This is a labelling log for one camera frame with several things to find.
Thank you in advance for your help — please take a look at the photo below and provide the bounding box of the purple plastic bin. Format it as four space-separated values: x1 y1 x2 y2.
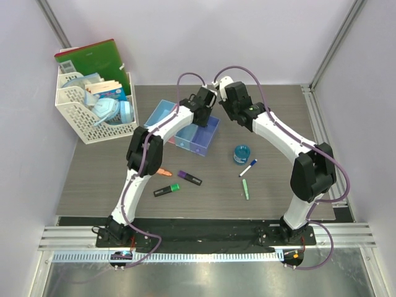
190 116 220 157

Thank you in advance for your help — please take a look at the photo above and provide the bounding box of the teal plastic bin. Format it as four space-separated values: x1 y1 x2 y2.
174 124 198 151

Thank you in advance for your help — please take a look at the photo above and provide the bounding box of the light blue plastic bin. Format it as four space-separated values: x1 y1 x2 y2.
144 100 176 128

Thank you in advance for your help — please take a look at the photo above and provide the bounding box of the blue round jar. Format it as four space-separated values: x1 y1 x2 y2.
233 145 251 165

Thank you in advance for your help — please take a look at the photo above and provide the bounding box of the blue cap whiteboard marker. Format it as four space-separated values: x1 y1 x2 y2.
238 159 257 178

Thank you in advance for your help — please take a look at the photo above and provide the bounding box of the orange highlighter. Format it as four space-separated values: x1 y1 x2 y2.
157 168 173 177

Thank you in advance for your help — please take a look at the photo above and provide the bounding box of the light green pen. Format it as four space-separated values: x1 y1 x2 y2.
242 179 249 200

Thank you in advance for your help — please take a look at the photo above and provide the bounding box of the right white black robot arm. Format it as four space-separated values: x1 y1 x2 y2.
213 77 337 244

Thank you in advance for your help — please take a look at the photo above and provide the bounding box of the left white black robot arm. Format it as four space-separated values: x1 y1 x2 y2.
92 86 217 248

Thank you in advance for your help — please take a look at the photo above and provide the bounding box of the purple highlighter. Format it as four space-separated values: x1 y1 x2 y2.
178 170 202 186

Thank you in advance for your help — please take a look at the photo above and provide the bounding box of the green highlighter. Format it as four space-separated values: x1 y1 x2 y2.
153 183 180 197

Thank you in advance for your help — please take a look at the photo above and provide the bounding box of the wooden sticks box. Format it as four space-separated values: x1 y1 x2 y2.
85 80 125 98

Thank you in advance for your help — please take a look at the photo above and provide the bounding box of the blue face mask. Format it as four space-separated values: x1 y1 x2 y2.
92 98 120 126

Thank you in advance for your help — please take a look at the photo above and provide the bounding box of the green folder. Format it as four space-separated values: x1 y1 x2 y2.
54 39 131 95

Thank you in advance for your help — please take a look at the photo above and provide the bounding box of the clear blue zip pouch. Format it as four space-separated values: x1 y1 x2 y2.
61 72 103 106

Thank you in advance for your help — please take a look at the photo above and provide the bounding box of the white perforated file rack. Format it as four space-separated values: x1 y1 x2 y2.
55 63 139 144

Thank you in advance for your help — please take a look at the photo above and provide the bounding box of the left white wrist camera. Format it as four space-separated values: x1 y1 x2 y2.
202 85 217 108

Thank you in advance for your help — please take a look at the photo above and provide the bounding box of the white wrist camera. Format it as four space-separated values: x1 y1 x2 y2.
212 76 234 93
202 85 217 108

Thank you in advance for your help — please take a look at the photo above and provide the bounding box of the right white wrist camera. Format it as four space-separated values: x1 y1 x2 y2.
212 76 234 93

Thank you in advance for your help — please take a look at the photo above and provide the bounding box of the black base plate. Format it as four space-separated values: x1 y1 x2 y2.
59 217 316 254

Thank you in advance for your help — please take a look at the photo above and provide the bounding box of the slotted cable duct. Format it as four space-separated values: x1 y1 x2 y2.
52 250 284 263

